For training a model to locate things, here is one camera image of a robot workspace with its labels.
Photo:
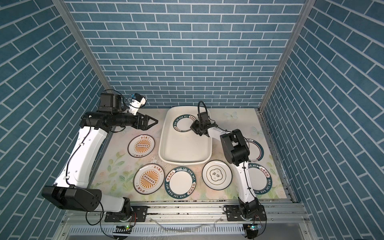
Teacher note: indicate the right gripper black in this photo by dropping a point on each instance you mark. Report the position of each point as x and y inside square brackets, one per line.
[193, 127]

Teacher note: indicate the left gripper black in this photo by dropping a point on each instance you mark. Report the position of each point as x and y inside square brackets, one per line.
[144, 126]

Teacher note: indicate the green rimmed plate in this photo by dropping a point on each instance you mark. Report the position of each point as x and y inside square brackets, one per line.
[256, 151]
[183, 123]
[180, 183]
[261, 179]

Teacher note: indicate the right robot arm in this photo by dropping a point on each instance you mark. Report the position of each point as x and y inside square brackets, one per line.
[236, 152]

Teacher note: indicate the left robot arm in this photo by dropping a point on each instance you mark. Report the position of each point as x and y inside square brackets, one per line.
[70, 190]

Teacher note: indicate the white plastic bin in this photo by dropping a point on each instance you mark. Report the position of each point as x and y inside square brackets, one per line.
[183, 148]

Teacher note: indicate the orange sunburst plate rear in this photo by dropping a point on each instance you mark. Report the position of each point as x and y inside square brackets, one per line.
[141, 146]

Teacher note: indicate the orange sunburst plate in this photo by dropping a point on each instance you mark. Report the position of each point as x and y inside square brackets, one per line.
[141, 146]
[149, 179]

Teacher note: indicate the white plate clover motif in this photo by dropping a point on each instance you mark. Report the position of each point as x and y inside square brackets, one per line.
[217, 175]

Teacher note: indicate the orange sunburst plate front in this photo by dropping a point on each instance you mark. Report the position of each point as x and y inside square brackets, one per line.
[149, 179]

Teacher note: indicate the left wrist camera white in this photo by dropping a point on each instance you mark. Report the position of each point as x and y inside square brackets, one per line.
[137, 102]

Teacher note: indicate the aluminium mounting rail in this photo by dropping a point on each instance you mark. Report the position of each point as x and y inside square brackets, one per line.
[204, 212]

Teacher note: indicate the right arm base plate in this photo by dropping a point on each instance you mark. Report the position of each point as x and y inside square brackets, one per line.
[234, 214]

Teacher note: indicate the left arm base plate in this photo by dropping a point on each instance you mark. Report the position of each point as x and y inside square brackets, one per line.
[135, 215]

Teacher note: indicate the white ribbed cable duct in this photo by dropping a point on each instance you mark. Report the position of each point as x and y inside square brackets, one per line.
[154, 230]

